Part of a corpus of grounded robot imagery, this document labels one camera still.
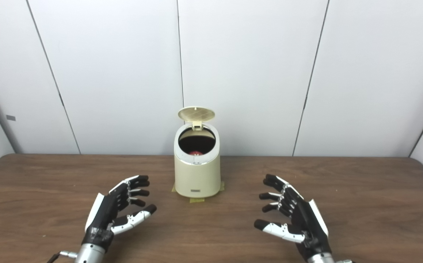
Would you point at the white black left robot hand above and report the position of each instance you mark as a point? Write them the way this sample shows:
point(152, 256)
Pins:
point(103, 215)

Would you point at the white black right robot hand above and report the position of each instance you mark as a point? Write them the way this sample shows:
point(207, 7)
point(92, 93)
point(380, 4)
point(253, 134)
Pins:
point(306, 223)

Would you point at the red apple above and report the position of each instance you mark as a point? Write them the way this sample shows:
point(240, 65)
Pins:
point(196, 152)

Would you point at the cream round bin lid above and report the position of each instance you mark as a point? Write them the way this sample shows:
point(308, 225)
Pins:
point(196, 114)

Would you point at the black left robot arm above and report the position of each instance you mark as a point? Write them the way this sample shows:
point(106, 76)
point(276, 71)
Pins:
point(89, 255)

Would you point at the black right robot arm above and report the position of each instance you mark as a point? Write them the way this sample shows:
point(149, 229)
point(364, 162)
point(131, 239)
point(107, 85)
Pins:
point(321, 258)

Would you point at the cream-colored bin body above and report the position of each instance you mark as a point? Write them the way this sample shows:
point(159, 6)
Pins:
point(197, 177)

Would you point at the grey wall tape piece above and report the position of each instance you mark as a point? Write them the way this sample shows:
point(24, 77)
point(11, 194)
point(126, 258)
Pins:
point(10, 118)

